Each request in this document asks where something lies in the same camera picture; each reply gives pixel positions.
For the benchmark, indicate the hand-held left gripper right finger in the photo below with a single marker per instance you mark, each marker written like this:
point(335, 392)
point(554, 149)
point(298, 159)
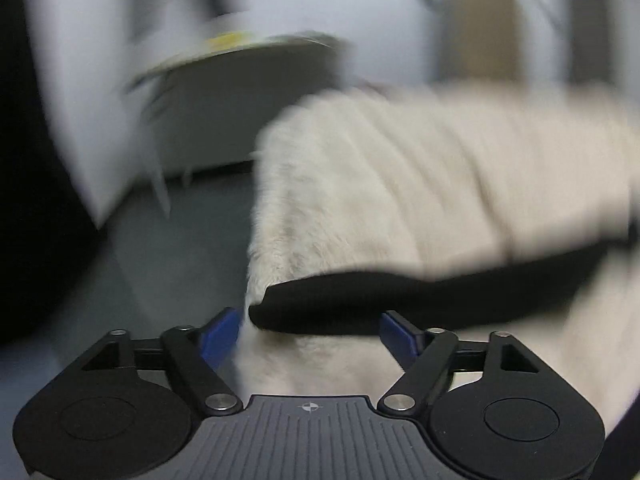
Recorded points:
point(400, 337)

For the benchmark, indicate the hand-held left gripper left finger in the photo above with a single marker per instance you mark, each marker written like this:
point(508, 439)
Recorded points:
point(220, 335)

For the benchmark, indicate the blue and black garment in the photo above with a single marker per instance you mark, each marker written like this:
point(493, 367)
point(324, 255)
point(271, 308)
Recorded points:
point(350, 302)

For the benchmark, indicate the cream fluffy blanket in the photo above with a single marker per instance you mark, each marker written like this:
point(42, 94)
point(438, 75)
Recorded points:
point(375, 185)

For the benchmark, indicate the folding desk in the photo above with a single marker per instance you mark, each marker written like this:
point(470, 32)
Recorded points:
point(240, 105)

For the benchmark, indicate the black curtain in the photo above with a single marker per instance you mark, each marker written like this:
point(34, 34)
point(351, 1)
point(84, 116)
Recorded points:
point(35, 185)

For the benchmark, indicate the yellow box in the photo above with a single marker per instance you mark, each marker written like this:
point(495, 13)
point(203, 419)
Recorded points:
point(230, 41)

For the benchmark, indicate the beige cabinet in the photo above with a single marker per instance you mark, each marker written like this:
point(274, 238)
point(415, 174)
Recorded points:
point(482, 30)

